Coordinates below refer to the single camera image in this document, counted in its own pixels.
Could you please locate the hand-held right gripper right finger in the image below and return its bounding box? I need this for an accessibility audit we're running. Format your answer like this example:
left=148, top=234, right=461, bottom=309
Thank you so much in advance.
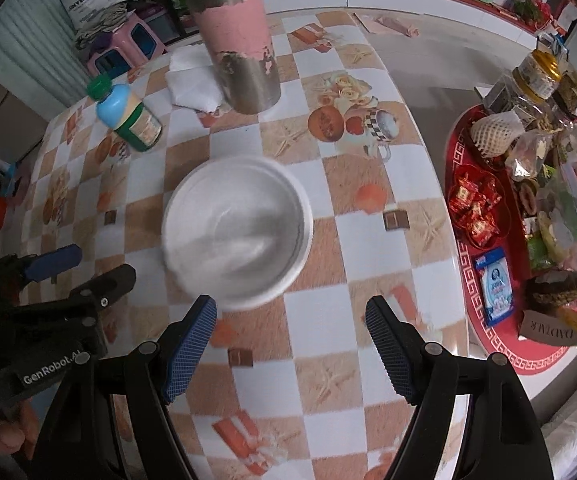
left=365, top=295, right=554, bottom=480

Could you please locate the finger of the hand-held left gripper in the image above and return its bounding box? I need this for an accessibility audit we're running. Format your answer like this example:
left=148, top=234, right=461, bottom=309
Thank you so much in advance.
left=68, top=264, right=137, bottom=311
left=23, top=244, right=83, bottom=283

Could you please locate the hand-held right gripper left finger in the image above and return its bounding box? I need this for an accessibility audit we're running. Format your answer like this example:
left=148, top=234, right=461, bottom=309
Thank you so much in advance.
left=31, top=295, right=219, bottom=480

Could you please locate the white bowl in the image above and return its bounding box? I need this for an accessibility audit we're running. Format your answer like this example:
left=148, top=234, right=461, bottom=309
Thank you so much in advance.
left=161, top=155, right=314, bottom=311

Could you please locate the person's left hand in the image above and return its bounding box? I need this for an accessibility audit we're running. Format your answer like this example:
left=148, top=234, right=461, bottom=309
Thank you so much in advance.
left=0, top=400, right=42, bottom=458

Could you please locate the red round tray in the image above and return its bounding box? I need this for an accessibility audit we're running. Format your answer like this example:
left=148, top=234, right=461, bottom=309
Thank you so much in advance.
left=443, top=104, right=577, bottom=376

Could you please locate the checkered printed tablecloth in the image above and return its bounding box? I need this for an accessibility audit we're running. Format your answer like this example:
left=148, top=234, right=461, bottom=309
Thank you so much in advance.
left=0, top=7, right=471, bottom=480

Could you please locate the blue tissue packet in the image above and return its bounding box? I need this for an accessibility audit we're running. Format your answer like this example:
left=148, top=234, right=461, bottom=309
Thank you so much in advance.
left=472, top=246, right=517, bottom=329

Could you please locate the pile of red candy packets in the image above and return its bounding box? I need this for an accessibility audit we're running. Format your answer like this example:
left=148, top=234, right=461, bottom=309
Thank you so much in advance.
left=448, top=169, right=502, bottom=249

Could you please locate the brown paper tag box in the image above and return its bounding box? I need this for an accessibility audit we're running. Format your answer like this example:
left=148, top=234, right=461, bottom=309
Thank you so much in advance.
left=518, top=307, right=577, bottom=349

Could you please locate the green capped plastic bottle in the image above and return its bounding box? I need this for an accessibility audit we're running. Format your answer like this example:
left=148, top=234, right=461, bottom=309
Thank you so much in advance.
left=86, top=74, right=163, bottom=152

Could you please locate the pale green curtain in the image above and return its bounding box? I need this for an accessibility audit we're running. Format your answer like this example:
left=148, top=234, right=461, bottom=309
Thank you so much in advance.
left=0, top=7, right=86, bottom=123

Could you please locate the white folded napkin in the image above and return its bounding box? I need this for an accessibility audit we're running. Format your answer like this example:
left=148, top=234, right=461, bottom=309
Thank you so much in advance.
left=165, top=45, right=226, bottom=113

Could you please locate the pink plastic stool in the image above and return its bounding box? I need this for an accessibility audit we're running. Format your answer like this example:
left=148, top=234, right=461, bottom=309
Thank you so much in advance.
left=86, top=15, right=168, bottom=79

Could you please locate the fruit in white foam net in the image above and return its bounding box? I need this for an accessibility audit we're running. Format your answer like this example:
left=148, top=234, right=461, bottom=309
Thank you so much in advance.
left=469, top=111, right=527, bottom=159

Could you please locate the pile of grey cloth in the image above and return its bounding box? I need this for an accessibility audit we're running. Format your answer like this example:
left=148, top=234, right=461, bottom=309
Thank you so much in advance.
left=75, top=2, right=138, bottom=50

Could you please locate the white cardboard box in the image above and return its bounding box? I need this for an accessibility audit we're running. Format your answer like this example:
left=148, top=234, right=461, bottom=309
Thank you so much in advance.
left=60, top=0, right=128, bottom=32

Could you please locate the pink metal tumbler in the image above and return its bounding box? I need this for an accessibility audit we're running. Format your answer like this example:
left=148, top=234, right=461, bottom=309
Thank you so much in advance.
left=176, top=0, right=283, bottom=115

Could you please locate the glass jar with gold lid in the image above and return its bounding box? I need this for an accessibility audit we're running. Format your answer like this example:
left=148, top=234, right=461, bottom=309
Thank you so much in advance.
left=512, top=51, right=562, bottom=102

